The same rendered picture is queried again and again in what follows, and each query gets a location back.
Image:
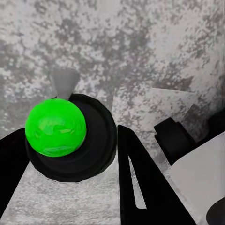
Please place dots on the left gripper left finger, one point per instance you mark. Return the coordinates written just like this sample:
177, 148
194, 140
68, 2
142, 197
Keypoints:
13, 162

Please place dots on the insectifuge atomizer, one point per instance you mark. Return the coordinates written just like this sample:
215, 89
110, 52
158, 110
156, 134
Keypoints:
71, 137

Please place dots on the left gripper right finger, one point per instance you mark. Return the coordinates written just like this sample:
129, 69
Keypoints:
163, 205

